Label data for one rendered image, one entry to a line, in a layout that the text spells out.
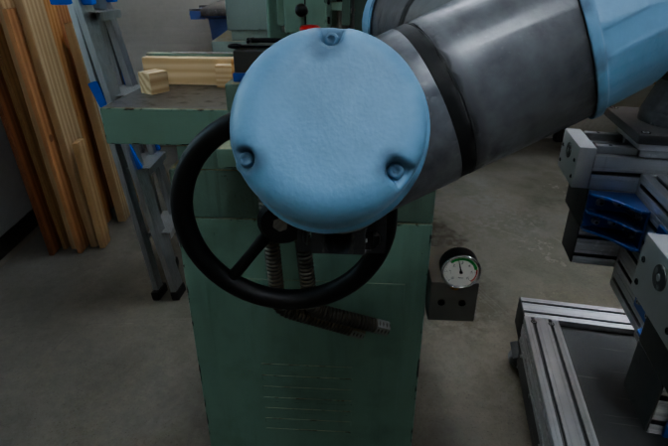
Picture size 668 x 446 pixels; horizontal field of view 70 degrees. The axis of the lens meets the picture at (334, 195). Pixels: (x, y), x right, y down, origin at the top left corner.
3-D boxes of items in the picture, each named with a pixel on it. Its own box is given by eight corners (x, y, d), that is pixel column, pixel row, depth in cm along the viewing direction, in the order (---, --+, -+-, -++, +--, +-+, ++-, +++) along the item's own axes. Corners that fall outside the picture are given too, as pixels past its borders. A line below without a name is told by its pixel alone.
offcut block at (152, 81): (158, 88, 87) (155, 69, 86) (170, 90, 86) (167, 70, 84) (140, 92, 85) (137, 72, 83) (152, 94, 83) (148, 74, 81)
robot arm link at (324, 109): (494, 163, 16) (266, 270, 16) (439, 195, 27) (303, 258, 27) (393, -35, 17) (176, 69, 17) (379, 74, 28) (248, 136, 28)
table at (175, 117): (72, 165, 69) (62, 124, 67) (156, 110, 97) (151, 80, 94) (500, 175, 66) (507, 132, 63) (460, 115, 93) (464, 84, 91)
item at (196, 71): (145, 84, 91) (140, 57, 89) (149, 81, 93) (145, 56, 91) (466, 88, 88) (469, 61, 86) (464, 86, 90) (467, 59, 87)
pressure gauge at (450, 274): (437, 297, 78) (442, 254, 75) (434, 284, 82) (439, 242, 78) (477, 299, 78) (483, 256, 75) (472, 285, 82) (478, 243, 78)
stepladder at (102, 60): (141, 304, 177) (21, -55, 128) (163, 266, 200) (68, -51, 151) (184, 300, 176) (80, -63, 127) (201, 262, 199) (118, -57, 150)
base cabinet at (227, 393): (213, 489, 112) (170, 219, 82) (262, 324, 164) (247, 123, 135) (408, 501, 109) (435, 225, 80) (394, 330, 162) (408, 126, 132)
